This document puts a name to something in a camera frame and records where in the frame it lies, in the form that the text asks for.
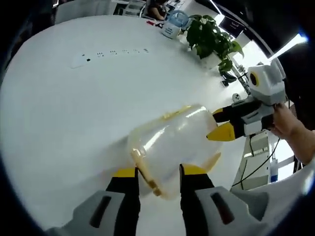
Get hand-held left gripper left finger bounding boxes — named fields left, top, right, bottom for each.
left=46, top=167, right=141, bottom=236

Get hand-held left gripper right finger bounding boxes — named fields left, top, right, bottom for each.
left=179, top=164, right=269, bottom=236

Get clear box with yellow buckle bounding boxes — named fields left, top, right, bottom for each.
left=127, top=104, right=223, bottom=200

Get person's right hand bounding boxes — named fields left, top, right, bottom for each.
left=269, top=102, right=310, bottom=148

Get white shelf unit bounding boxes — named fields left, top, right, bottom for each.
left=231, top=130, right=278, bottom=190

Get white plant pot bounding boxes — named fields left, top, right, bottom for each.
left=196, top=52, right=222, bottom=70

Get green potted plant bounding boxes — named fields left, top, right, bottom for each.
left=186, top=14, right=245, bottom=80

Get white printed cup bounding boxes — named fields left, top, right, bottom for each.
left=161, top=23, right=182, bottom=39

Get pale blue plastic container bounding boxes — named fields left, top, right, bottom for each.
left=167, top=9, right=189, bottom=28

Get white power strip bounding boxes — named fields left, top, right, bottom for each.
left=70, top=48, right=151, bottom=69

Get white chair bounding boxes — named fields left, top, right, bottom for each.
left=54, top=0, right=112, bottom=25

